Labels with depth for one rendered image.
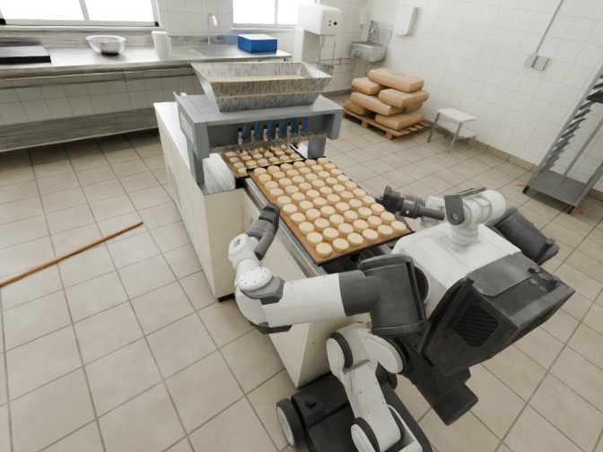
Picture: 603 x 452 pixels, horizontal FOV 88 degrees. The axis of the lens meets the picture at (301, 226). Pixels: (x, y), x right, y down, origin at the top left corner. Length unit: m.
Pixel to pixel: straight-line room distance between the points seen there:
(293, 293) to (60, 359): 1.68
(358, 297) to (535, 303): 0.33
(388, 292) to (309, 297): 0.15
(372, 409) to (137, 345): 1.28
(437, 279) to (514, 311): 0.14
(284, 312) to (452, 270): 0.35
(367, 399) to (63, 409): 1.39
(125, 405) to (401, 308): 1.53
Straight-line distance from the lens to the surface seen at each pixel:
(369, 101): 4.79
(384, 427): 1.46
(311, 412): 1.57
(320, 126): 1.71
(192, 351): 1.95
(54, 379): 2.11
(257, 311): 0.71
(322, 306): 0.63
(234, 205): 1.59
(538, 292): 0.77
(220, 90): 1.38
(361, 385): 1.41
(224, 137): 1.50
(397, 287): 0.63
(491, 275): 0.74
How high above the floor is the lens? 1.67
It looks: 39 degrees down
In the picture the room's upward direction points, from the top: 7 degrees clockwise
